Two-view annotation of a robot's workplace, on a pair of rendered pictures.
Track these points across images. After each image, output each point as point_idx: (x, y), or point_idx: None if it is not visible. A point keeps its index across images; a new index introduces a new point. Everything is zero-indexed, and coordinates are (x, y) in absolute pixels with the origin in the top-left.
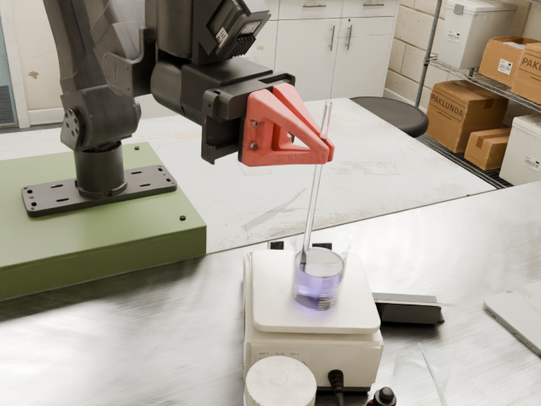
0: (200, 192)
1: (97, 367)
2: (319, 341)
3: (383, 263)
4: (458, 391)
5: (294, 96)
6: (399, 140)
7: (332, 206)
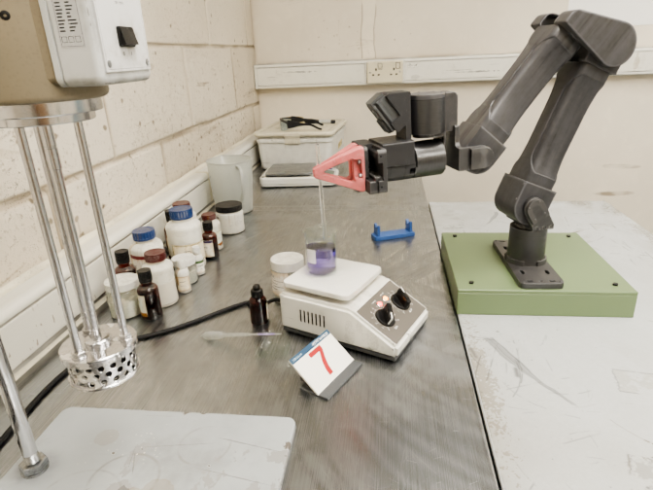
0: (566, 332)
1: None
2: None
3: (394, 395)
4: (249, 362)
5: (350, 151)
6: None
7: (520, 407)
